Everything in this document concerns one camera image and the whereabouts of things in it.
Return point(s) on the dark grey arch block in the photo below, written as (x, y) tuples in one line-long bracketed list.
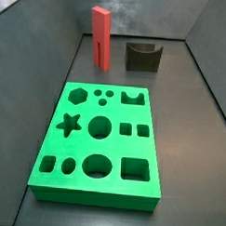
[(142, 57)]

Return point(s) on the green shape-sorting board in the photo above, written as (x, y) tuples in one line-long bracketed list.
[(99, 149)]

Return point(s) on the red double-square peg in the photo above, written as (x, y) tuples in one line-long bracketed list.
[(101, 24)]

